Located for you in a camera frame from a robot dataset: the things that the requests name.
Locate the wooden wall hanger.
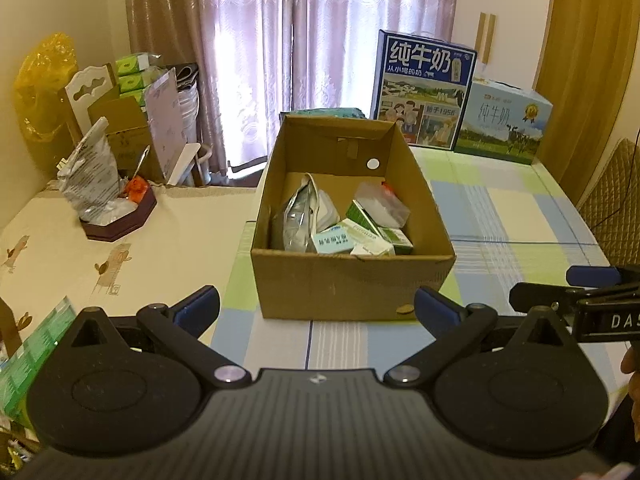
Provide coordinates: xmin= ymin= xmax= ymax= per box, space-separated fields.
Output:
xmin=474 ymin=12 xmax=497 ymax=64

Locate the checked tablecloth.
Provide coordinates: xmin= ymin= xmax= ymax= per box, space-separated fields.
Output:
xmin=208 ymin=148 xmax=608 ymax=373

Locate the quilted beige chair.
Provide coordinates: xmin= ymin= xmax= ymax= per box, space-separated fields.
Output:
xmin=579 ymin=139 xmax=640 ymax=266

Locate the person's right hand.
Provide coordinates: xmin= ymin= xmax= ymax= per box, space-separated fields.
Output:
xmin=620 ymin=347 xmax=640 ymax=441

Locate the silver printed bag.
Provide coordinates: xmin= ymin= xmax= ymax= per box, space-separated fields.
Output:
xmin=58 ymin=118 xmax=138 ymax=226

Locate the red packet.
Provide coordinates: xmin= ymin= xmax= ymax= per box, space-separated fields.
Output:
xmin=381 ymin=181 xmax=396 ymax=195

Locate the dark blue milk carton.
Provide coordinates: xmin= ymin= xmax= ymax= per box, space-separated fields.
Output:
xmin=370 ymin=30 xmax=477 ymax=151

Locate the brown cardboard box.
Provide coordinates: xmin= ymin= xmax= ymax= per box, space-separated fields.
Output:
xmin=250 ymin=115 xmax=456 ymax=321

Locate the light blue milk carton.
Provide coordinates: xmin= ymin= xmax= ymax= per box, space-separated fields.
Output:
xmin=454 ymin=77 xmax=553 ymax=165

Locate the pink sheer curtain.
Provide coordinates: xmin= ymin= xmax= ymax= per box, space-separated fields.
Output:
xmin=126 ymin=0 xmax=456 ymax=174

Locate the beige cartoon tablecloth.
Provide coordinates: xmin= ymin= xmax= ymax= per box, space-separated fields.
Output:
xmin=1 ymin=188 xmax=255 ymax=338

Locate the yellow plastic bag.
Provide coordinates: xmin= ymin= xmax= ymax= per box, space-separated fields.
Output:
xmin=12 ymin=32 xmax=78 ymax=176

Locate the green white medicine box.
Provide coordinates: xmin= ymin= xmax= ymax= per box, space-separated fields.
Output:
xmin=346 ymin=200 xmax=413 ymax=255

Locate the small white green box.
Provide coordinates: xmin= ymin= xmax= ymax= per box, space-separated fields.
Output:
xmin=338 ymin=218 xmax=395 ymax=257

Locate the brown carton on floor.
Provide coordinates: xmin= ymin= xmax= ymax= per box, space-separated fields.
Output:
xmin=88 ymin=94 xmax=165 ymax=183

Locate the black power cable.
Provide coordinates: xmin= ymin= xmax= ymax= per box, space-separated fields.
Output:
xmin=596 ymin=127 xmax=640 ymax=226

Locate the dark wooden tray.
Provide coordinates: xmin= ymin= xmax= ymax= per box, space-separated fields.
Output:
xmin=79 ymin=185 xmax=158 ymax=244

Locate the clear plastic bag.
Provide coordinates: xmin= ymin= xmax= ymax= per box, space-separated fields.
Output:
xmin=355 ymin=182 xmax=410 ymax=229

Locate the silver foil pouch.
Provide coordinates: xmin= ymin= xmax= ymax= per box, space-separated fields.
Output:
xmin=281 ymin=174 xmax=340 ymax=252

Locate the white carved chair back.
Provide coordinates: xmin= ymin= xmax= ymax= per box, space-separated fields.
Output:
xmin=58 ymin=63 xmax=116 ymax=145

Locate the white ointment box with bird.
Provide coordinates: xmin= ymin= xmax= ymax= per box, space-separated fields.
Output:
xmin=311 ymin=224 xmax=355 ymax=255

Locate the green tissue packs stack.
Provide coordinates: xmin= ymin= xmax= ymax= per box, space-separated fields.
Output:
xmin=116 ymin=52 xmax=165 ymax=108

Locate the green tissue pack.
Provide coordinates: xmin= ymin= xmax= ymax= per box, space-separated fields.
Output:
xmin=1 ymin=297 xmax=76 ymax=420

